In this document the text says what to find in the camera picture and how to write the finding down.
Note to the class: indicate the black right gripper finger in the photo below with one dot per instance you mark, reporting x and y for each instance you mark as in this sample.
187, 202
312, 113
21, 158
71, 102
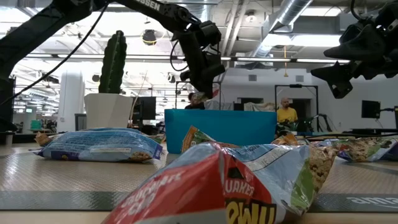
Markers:
340, 77
360, 45

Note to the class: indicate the red chocolate chip granola bar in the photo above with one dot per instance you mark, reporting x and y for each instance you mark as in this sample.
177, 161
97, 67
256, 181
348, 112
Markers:
192, 186

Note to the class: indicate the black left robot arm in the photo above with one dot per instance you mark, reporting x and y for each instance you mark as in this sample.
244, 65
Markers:
28, 40

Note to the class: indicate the light blue wrapper granola bar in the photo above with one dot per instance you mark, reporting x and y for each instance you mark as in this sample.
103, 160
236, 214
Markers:
325, 143

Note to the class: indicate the purple green wrapper granola bar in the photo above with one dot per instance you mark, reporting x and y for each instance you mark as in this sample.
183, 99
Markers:
367, 149

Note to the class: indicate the granola bar orange end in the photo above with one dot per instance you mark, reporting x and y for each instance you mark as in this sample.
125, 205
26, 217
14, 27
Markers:
42, 139

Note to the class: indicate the person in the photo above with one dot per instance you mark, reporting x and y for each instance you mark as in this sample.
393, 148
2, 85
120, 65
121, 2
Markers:
194, 106
286, 115

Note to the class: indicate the blue plastic bin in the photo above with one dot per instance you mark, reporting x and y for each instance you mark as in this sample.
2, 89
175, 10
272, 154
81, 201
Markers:
217, 124

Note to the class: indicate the yellow hanging pendant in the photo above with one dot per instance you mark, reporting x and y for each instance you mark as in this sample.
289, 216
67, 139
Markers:
285, 73

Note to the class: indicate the long ceiling light strip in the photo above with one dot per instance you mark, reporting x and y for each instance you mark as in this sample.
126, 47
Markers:
264, 59

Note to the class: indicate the black computer monitor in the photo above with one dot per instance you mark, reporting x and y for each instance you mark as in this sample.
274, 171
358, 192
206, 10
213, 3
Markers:
146, 107

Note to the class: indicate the round black ceiling device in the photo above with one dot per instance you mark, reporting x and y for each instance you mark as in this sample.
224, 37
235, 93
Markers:
149, 36

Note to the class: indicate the white planter pot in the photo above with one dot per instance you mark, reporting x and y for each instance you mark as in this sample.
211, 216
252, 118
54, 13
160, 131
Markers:
107, 110

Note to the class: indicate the white round column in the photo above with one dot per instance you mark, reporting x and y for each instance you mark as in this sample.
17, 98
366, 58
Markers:
71, 102

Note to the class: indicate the grey textured table mat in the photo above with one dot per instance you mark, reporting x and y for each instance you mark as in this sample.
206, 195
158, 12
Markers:
77, 177

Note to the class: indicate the black upright stand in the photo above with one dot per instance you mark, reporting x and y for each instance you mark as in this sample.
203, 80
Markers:
6, 102

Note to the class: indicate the small white container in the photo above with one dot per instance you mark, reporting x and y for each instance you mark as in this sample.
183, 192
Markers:
8, 138

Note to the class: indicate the small black wall monitor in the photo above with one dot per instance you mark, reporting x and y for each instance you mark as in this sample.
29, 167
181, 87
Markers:
371, 109

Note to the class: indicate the silver ceiling air duct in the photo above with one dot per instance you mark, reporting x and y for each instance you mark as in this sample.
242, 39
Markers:
289, 9

